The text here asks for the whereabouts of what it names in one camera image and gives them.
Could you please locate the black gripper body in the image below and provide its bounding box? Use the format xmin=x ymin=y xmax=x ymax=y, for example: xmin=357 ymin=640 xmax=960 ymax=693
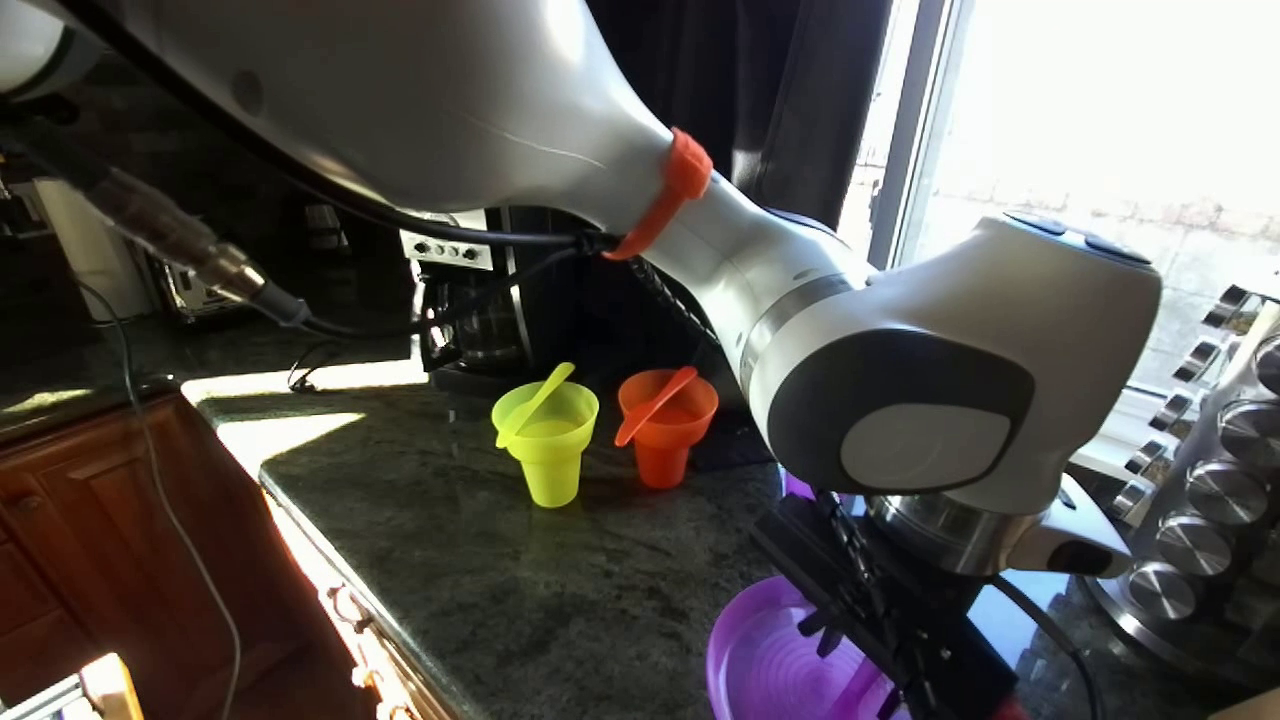
xmin=753 ymin=482 xmax=1025 ymax=720

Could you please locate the purple plastic plate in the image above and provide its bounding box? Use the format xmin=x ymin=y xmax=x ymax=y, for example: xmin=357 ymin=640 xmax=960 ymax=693
xmin=699 ymin=572 xmax=913 ymax=720

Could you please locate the orange plastic cup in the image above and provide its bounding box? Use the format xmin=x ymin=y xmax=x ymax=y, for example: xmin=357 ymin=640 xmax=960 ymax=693
xmin=611 ymin=368 xmax=725 ymax=491

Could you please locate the orange plastic spoon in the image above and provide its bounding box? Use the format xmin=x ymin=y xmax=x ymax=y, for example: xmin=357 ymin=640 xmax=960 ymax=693
xmin=611 ymin=362 xmax=703 ymax=453

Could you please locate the yellow-green plastic cup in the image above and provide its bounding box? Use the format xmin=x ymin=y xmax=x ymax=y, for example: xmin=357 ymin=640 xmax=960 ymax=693
xmin=489 ymin=374 xmax=604 ymax=512

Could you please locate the yellow-green plastic spoon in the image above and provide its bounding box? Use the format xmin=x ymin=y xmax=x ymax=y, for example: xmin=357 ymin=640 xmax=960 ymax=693
xmin=491 ymin=355 xmax=580 ymax=453

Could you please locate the stainless steel coffee maker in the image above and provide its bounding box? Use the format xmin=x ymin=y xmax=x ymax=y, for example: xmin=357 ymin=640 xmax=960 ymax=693
xmin=395 ymin=204 xmax=565 ymax=393

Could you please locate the dark curtain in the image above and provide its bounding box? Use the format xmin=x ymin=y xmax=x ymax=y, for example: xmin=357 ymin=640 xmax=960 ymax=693
xmin=585 ymin=0 xmax=897 ymax=271

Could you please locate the bright window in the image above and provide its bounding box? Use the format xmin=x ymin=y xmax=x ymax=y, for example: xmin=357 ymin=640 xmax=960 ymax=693
xmin=866 ymin=0 xmax=1280 ymax=405

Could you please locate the chrome toaster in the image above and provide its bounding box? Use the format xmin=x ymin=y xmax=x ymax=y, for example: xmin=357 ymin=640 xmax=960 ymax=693
xmin=156 ymin=252 xmax=259 ymax=328

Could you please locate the brown wooden cabinet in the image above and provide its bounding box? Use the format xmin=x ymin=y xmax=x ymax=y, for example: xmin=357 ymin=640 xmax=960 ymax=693
xmin=0 ymin=393 xmax=455 ymax=720

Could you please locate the pale wooden board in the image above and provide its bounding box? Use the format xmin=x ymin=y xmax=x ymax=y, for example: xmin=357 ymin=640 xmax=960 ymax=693
xmin=0 ymin=647 xmax=149 ymax=720

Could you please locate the white cylindrical container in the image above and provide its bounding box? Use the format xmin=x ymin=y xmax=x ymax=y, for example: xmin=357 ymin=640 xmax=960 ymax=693
xmin=34 ymin=173 xmax=154 ymax=323

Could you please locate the orange cable clip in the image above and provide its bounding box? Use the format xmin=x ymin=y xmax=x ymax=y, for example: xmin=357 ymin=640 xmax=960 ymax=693
xmin=602 ymin=123 xmax=715 ymax=262

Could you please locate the thin white cable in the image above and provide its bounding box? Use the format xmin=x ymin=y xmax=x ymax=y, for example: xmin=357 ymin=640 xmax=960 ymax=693
xmin=77 ymin=275 xmax=253 ymax=720

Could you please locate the black cable with metal connector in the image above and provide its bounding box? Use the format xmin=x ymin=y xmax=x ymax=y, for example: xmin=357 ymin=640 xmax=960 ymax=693
xmin=0 ymin=133 xmax=631 ymax=343

